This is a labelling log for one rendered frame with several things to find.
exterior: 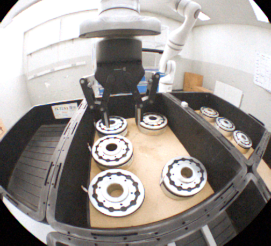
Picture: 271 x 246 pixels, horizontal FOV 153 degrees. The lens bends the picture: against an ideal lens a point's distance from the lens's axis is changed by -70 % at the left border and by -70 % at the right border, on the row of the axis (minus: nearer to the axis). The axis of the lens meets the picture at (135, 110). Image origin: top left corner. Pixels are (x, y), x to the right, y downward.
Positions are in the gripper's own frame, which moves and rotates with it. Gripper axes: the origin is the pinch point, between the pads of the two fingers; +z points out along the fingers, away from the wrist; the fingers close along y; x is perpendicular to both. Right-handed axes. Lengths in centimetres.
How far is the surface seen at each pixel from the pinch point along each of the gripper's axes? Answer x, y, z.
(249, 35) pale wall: -89, -320, -146
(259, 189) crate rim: 24.7, -17.9, 1.3
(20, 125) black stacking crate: -4.8, 40.1, 2.8
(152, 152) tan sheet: 0.5, -7.1, 11.3
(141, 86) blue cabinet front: -204, -51, 45
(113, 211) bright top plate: 15.3, 3.7, 8.3
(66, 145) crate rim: 5.8, 10.5, 1.1
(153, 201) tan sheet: 13.7, -3.6, 11.2
